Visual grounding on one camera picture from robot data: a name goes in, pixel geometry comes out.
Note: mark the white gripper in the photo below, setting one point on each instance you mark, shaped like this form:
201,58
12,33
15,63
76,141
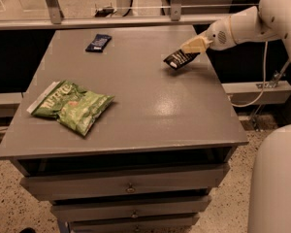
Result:
217,36

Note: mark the black rxbar chocolate bar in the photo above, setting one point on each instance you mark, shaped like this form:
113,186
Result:
179,59

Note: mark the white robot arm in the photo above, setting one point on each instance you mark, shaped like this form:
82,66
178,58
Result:
270,20

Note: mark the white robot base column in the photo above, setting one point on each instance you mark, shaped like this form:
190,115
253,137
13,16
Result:
270,191

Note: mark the dark blue snack bar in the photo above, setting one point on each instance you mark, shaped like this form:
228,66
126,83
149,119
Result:
99,43

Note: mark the small black object on ledge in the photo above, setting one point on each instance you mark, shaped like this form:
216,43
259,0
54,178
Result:
104,11

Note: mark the grey drawer cabinet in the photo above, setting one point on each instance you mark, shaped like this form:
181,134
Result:
159,117

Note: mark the green chip bag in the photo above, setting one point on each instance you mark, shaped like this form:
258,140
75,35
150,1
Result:
71,105

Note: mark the grey metal railing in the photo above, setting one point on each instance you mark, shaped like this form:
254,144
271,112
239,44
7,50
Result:
71,14

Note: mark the bottom grey drawer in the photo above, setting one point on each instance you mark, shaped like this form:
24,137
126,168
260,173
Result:
131,225

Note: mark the grey drawer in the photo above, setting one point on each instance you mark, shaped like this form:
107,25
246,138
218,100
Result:
131,225
125,182
132,208

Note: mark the middle grey drawer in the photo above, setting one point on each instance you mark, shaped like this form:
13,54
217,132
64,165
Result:
132,208

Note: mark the top grey drawer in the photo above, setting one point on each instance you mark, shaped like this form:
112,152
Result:
125,182

